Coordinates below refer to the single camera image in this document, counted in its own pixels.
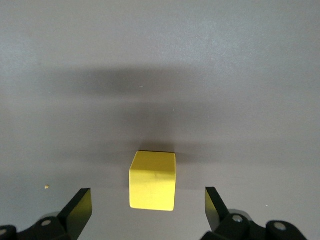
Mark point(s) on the brown table cover cloth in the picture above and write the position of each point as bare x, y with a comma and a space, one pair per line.
150, 50

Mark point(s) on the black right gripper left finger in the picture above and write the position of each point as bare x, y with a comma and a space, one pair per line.
72, 217

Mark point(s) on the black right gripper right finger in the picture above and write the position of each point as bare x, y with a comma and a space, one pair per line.
225, 225

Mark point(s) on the yellow cube block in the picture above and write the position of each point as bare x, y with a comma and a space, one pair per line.
152, 185

